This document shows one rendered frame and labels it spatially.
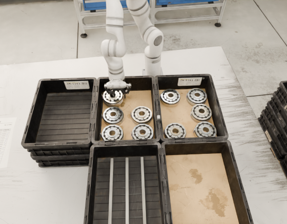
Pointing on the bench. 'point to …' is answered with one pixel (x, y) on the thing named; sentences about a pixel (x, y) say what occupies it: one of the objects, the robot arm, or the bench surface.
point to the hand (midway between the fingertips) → (119, 96)
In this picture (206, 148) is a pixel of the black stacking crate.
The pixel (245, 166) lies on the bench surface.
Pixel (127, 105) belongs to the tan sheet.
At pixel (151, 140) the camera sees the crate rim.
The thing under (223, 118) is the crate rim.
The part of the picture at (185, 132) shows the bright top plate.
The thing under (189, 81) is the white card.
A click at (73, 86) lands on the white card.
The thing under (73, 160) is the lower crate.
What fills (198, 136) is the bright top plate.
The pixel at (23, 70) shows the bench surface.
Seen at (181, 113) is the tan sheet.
